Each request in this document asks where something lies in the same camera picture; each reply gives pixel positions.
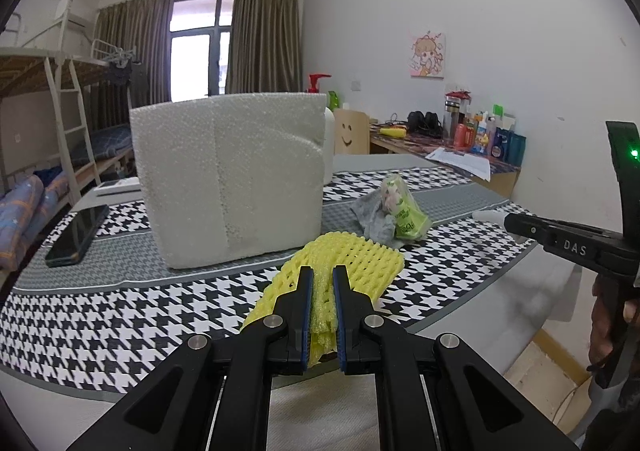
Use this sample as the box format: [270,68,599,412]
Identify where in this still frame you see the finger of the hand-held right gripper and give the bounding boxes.
[504,212,548,244]

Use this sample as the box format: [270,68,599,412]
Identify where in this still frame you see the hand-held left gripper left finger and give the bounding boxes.
[65,265,316,451]

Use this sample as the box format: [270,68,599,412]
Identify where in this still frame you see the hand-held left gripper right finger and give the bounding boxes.
[331,265,578,451]

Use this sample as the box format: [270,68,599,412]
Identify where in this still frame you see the yellow foam fruit net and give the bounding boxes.
[239,231,406,366]

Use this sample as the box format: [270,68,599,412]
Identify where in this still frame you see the white foam box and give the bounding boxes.
[129,92,327,272]

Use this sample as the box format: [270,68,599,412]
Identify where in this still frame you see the person's right hand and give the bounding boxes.
[588,278,621,371]

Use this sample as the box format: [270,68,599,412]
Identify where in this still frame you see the wooden desk with patterned cover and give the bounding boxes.
[369,124,521,199]

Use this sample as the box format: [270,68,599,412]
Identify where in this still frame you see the cluster of toiletry bottles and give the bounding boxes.
[452,104,527,164]

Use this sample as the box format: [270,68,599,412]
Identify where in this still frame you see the printed paper sheets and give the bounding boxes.
[425,147,493,182]

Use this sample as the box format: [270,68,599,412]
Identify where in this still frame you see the green plastic bag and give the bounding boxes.
[377,172,433,242]

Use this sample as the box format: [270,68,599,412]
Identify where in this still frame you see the steel thermos flask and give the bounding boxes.
[442,98,460,147]

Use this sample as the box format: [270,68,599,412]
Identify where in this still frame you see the black shoes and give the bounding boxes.
[406,110,443,136]

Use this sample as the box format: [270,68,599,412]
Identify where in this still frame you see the houndstooth tablecloth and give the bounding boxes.
[0,166,538,389]

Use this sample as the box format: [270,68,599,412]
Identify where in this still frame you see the white red pump bottle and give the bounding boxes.
[307,74,336,187]

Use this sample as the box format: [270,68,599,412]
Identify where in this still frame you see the wooden smiley face chair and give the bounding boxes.
[332,107,371,155]

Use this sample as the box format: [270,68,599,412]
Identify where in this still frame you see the white remote control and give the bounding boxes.
[95,177,141,197]

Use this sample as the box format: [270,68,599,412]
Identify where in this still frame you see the black smartphone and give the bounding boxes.
[45,204,110,267]

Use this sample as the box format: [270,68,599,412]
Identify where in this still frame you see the bunk bed with blue mattress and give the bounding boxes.
[70,26,138,177]

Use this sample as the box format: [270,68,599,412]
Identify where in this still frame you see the glass balcony door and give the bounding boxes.
[169,0,236,104]

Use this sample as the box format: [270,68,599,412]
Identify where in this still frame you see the brown curtain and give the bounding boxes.
[94,0,175,132]
[225,0,304,94]

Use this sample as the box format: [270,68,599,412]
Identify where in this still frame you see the blue checked quilt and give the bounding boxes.
[0,170,71,272]

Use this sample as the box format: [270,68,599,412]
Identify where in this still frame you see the dark hanging clothes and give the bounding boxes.
[107,58,151,104]

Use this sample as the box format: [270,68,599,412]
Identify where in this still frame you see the white metal bunk bed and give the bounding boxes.
[0,0,136,277]

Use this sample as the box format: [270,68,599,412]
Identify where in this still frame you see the cartoon wall poster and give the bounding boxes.
[409,32,447,79]

